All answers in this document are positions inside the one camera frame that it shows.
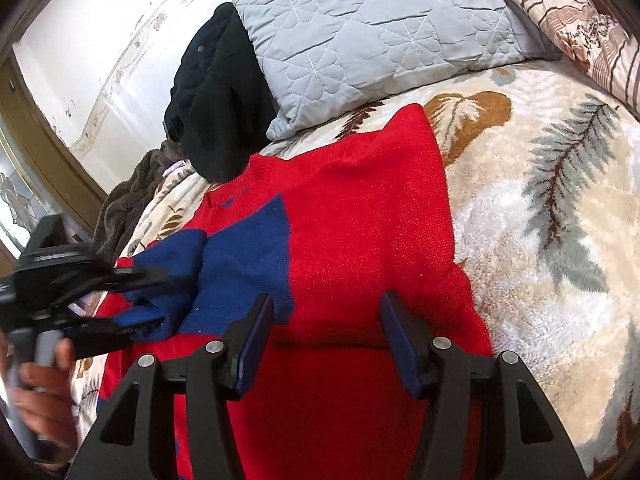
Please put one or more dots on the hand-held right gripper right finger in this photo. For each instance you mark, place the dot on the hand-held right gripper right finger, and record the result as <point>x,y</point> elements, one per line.
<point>401,347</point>

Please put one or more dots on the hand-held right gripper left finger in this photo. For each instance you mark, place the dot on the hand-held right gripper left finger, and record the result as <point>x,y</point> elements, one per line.
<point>254,347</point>

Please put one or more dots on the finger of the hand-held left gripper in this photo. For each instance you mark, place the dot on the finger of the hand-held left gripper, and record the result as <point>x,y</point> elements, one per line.
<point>120,327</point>
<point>150,276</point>

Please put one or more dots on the red and blue knit sweater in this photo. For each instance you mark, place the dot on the red and blue knit sweater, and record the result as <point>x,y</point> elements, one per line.
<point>345,220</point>

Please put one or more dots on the person's left hand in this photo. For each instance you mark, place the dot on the person's left hand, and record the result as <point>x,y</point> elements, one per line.
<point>42,400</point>

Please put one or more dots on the brown fleece blanket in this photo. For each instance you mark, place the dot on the brown fleece blanket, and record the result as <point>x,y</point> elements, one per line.
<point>125,205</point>

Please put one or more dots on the decorative glass door panel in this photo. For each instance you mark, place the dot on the decorative glass door panel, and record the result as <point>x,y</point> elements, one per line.
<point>17,205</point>

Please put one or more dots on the lilac cloth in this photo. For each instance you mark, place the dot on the lilac cloth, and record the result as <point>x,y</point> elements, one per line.
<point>176,167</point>

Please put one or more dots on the black garment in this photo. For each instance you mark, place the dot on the black garment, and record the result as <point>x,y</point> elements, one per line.
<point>220,95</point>

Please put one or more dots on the leaf print fleece blanket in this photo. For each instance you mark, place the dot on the leaf print fleece blanket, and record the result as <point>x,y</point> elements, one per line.
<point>540,210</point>

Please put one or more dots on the grey quilted pillow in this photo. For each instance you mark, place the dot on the grey quilted pillow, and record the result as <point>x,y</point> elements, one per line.
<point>380,35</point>

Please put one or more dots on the beige striped floral pillow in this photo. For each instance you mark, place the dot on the beige striped floral pillow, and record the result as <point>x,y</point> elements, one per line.
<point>575,25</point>

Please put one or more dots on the wooden door frame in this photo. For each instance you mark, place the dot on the wooden door frame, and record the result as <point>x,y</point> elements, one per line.
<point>47,145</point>

